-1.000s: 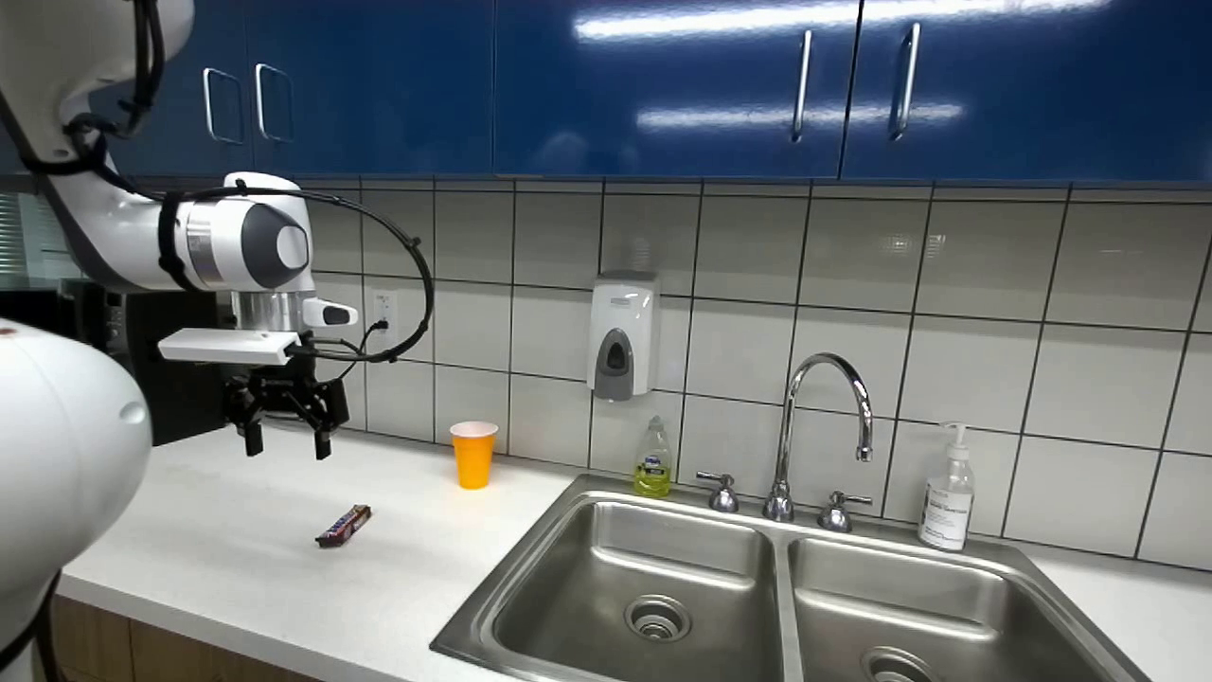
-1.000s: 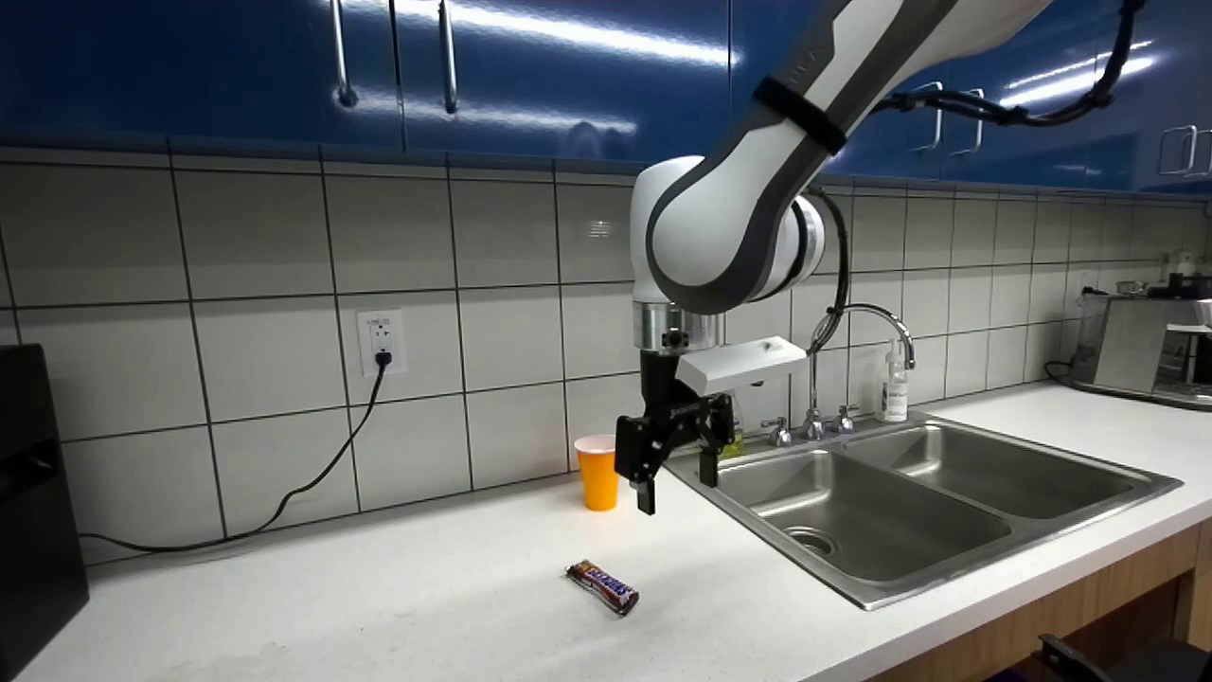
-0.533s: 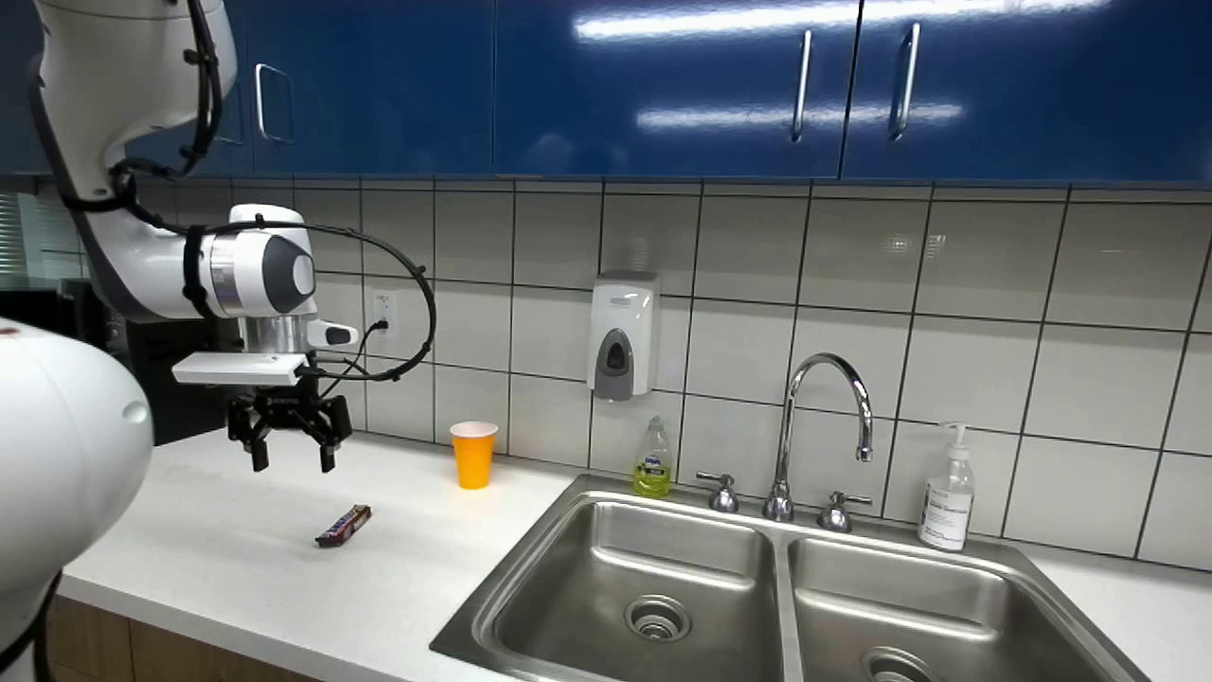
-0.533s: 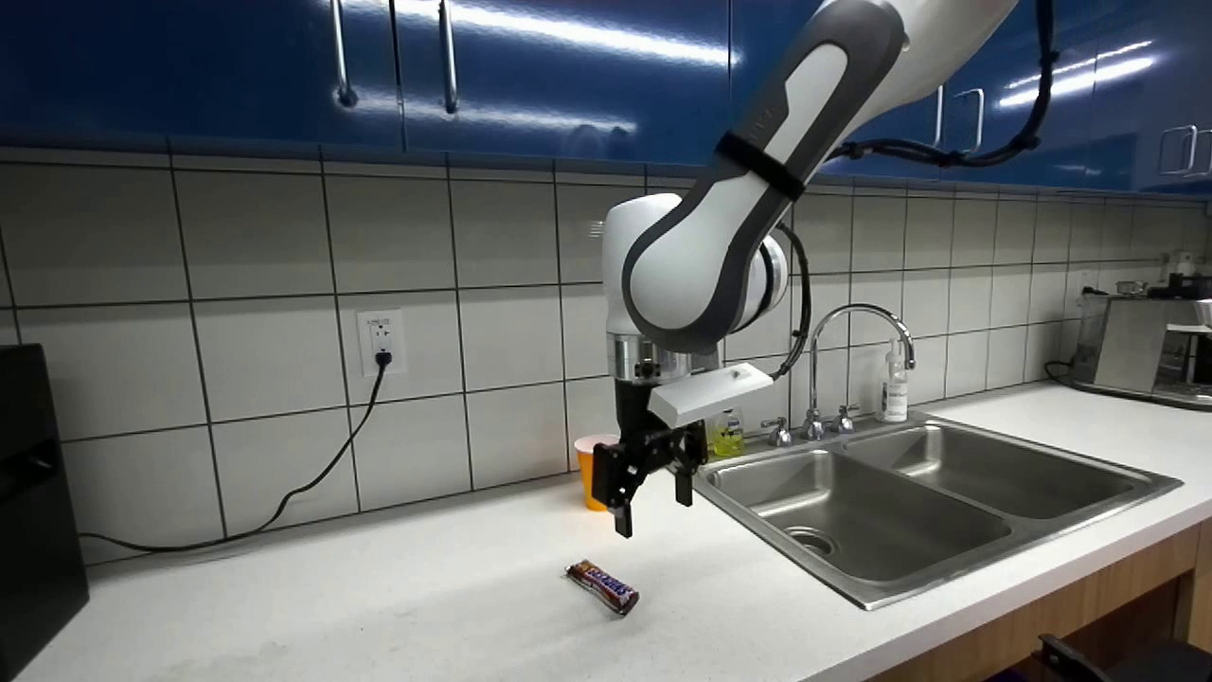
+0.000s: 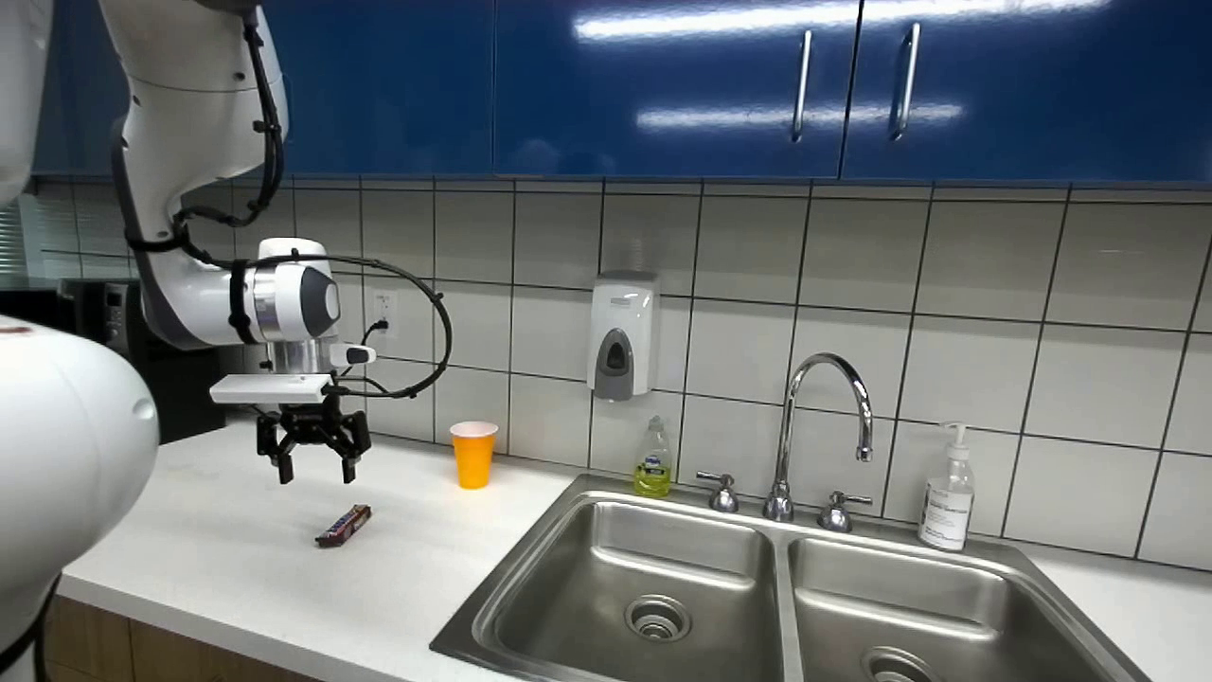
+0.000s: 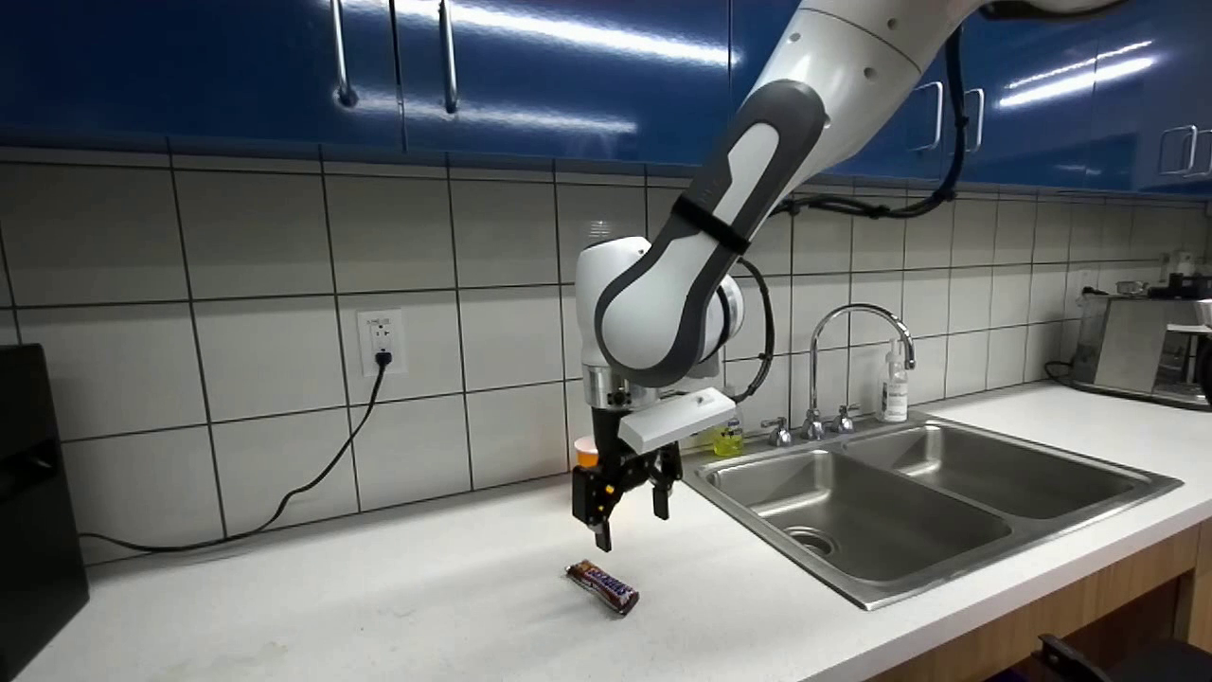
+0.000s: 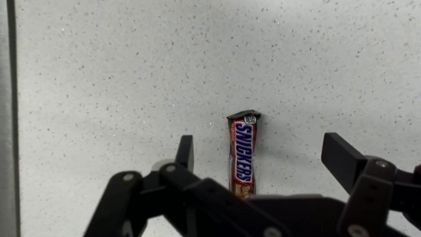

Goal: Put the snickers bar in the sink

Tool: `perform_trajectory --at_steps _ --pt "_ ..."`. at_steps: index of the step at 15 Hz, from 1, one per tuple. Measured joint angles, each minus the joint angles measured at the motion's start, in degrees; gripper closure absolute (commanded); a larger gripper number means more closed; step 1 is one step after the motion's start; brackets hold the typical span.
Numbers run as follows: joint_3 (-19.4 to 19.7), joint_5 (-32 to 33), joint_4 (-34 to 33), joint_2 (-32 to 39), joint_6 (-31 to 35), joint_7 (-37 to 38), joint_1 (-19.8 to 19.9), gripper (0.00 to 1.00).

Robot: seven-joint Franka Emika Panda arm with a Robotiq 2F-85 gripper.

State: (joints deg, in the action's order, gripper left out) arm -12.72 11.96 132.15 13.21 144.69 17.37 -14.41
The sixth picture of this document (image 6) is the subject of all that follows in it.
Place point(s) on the chrome gooseneck faucet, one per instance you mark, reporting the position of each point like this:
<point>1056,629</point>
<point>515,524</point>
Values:
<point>821,355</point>

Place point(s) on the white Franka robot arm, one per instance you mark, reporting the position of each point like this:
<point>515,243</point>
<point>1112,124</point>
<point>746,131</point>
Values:
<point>821,78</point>

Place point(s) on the brown snickers bar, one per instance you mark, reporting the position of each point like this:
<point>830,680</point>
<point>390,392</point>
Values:
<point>604,589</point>

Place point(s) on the black coffee machine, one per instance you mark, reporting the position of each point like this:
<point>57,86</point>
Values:
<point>32,532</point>

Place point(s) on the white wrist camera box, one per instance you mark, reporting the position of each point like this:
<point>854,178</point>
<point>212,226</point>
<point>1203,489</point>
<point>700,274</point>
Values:
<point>676,417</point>

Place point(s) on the stainless steel double sink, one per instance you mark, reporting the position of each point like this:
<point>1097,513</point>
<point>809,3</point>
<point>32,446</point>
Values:
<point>912,505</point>

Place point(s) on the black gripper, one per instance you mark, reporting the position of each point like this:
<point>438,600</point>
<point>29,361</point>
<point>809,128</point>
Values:
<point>609,476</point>

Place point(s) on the white wall power outlet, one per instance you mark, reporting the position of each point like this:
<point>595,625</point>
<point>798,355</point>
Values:
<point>385,339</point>

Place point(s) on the wooden base cabinet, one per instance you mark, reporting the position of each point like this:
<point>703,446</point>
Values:
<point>1047,620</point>

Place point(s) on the clear pump soap bottle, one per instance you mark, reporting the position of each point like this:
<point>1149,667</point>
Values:
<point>894,400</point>

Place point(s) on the black chair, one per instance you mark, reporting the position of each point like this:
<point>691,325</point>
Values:
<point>1112,663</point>

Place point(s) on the silver countertop appliance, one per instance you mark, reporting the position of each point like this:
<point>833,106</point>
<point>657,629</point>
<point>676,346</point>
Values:
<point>1149,346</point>

